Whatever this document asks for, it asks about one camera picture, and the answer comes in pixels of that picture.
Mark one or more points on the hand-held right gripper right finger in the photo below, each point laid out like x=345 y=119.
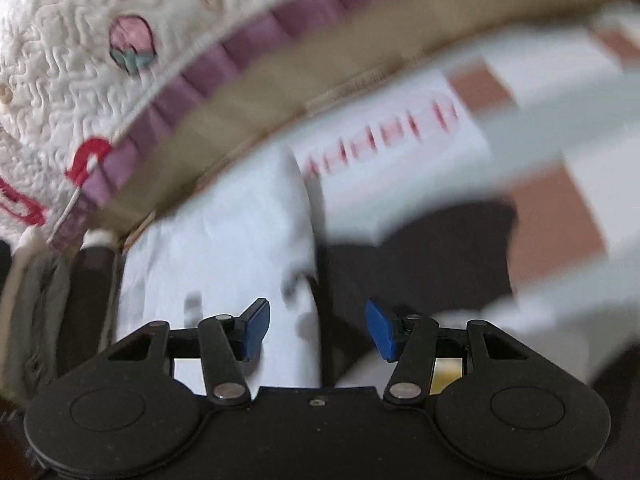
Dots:
x=380 y=330

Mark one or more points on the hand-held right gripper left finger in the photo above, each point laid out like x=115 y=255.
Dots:
x=257 y=330

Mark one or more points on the dark cloth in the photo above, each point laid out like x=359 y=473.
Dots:
x=425 y=260

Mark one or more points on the white garment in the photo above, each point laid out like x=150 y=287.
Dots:
x=225 y=240

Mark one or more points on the white cloth with red marks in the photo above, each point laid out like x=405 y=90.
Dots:
x=400 y=175

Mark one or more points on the dark brown folded garment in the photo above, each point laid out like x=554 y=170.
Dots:
x=92 y=300

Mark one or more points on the cream folded garment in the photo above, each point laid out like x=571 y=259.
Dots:
x=97 y=238

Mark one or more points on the striped checked blanket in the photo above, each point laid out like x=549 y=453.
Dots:
x=550 y=210

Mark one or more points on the grey-green folded garment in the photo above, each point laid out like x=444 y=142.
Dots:
x=40 y=320

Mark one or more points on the tan bed edge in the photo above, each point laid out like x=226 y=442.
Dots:
x=300 y=75

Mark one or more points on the cream quilted cover red print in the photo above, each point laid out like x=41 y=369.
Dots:
x=60 y=85

